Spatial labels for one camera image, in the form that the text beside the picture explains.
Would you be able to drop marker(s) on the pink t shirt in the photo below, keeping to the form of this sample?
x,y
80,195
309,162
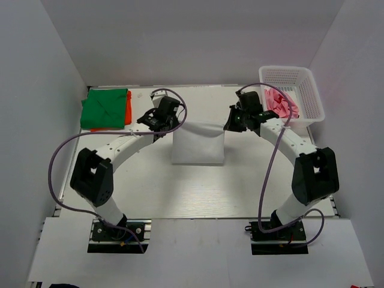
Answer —
x,y
281,105

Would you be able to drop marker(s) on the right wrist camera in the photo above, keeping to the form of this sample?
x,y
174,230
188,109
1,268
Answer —
x,y
250,102

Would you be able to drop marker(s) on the white t shirt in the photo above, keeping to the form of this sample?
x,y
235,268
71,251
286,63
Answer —
x,y
198,143

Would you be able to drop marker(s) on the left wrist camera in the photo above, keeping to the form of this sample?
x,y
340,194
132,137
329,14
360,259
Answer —
x,y
165,105

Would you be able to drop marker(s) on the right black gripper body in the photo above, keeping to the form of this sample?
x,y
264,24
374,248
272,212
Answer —
x,y
237,122

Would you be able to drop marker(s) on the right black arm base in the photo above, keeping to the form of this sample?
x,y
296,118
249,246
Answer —
x,y
288,241

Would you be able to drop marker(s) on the folded green t shirt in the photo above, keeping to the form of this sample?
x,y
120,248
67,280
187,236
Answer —
x,y
104,108

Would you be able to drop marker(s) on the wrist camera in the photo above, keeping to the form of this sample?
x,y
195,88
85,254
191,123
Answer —
x,y
165,105
250,102

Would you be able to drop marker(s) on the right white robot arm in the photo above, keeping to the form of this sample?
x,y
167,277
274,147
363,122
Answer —
x,y
315,173

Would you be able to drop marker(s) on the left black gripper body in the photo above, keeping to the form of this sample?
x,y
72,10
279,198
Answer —
x,y
173,122

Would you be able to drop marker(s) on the folded orange t shirt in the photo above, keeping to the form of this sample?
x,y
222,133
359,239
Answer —
x,y
128,115

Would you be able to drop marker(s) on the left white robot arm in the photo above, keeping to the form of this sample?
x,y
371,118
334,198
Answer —
x,y
92,176

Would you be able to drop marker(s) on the white plastic basket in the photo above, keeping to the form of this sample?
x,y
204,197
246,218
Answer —
x,y
299,84

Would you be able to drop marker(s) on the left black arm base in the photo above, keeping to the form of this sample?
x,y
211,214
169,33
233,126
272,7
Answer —
x,y
104,240

